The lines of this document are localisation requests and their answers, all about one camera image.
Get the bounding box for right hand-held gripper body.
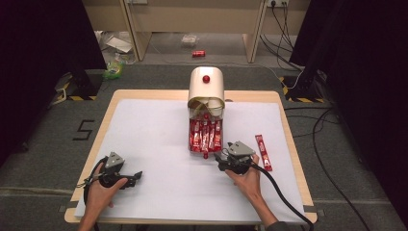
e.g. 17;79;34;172
224;141;257;176

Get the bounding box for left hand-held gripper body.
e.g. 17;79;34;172
97;151;132;190

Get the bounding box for pile of red packets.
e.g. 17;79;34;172
188;115;225;161

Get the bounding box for single red stick sachet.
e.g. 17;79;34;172
254;134;274;172

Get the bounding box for bunch of red stick packets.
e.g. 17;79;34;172
189;118;223;154

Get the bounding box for person's right hand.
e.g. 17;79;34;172
224;153;262;201

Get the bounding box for person's left hand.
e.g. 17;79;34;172
84;162;129;211

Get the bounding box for white table mat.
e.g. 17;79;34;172
74;98;308;225

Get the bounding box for clear drawer with red knob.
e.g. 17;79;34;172
189;107;223;120

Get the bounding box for white paper cup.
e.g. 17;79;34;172
208;97;224;116

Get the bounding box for wooden table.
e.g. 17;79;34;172
64;89;319;225

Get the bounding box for stand base with striped tape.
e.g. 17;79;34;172
51;70;104;106
278;75;325;104

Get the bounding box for green plastic bag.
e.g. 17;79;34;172
102;59;126;81

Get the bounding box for heap of white packaging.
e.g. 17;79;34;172
91;30;135;64

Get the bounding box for clear plastic bag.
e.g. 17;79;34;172
180;34;200;48

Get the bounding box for black curtain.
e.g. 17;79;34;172
289;0;408;222
0;0;107;167

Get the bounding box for beige wooden desk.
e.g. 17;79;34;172
79;0;312;64

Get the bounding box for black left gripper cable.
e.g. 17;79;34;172
76;155;109;231

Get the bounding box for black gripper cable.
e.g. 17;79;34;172
251;163;316;231
76;155;109;231

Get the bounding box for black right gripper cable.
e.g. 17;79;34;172
251;163;316;231

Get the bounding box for black floor cable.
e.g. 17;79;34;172
283;106;373;231

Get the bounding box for black plugged cables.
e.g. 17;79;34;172
259;2;304;72

